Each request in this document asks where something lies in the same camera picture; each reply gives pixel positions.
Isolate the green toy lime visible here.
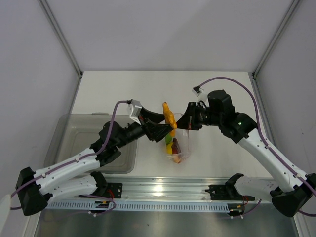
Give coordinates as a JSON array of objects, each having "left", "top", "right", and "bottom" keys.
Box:
[{"left": 165, "top": 133, "right": 173, "bottom": 145}]

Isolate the right aluminium frame post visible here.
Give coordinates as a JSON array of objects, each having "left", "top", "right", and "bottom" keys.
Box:
[{"left": 252, "top": 0, "right": 303, "bottom": 79}]

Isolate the left aluminium frame post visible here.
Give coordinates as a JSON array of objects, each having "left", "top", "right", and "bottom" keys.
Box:
[{"left": 38, "top": 0, "right": 83, "bottom": 77}]

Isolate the clear pink zip top bag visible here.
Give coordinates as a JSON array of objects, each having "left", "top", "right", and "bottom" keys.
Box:
[{"left": 161, "top": 112, "right": 195, "bottom": 164}]

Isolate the yellow toy fruit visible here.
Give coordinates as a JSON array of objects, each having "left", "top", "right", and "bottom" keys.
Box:
[{"left": 166, "top": 144, "right": 173, "bottom": 155}]

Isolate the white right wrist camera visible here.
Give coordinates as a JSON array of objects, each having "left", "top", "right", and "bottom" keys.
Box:
[{"left": 192, "top": 86, "right": 207, "bottom": 102}]

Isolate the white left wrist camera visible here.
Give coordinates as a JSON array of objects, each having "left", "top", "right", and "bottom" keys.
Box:
[{"left": 127, "top": 99, "right": 142, "bottom": 124}]

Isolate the white slotted cable duct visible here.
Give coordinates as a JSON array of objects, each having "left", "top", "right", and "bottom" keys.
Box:
[{"left": 47, "top": 199, "right": 230, "bottom": 213}]

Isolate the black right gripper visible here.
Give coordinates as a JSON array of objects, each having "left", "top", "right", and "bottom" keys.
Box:
[{"left": 175, "top": 102, "right": 223, "bottom": 131}]

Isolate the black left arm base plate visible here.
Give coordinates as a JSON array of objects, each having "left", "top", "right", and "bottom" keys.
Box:
[{"left": 105, "top": 183, "right": 123, "bottom": 199}]

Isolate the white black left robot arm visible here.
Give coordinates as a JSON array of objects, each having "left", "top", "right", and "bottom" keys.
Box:
[{"left": 12, "top": 105, "right": 177, "bottom": 216}]

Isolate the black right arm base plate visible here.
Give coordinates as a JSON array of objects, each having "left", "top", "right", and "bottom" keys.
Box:
[{"left": 204, "top": 184, "right": 243, "bottom": 201}]

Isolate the aluminium frame post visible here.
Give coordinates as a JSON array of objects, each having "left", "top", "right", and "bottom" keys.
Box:
[
  {"left": 38, "top": 0, "right": 83, "bottom": 77},
  {"left": 252, "top": 0, "right": 303, "bottom": 79}
]

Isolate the orange toy food piece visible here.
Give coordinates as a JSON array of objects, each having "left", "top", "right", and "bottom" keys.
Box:
[{"left": 162, "top": 102, "right": 177, "bottom": 138}]

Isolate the orange red toy hot dog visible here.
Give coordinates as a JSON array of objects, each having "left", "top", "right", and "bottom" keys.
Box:
[{"left": 171, "top": 138, "right": 183, "bottom": 164}]

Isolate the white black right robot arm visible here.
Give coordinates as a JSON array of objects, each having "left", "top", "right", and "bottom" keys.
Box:
[{"left": 177, "top": 90, "right": 316, "bottom": 217}]

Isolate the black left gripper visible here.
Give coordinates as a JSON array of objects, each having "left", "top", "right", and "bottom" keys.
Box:
[{"left": 116, "top": 107, "right": 175, "bottom": 149}]

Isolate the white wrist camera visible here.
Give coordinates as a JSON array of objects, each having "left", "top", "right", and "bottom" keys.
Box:
[
  {"left": 192, "top": 86, "right": 207, "bottom": 102},
  {"left": 127, "top": 99, "right": 142, "bottom": 124}
]

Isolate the clear grey plastic bin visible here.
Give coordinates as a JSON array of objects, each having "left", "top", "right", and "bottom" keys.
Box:
[{"left": 44, "top": 113, "right": 137, "bottom": 174}]

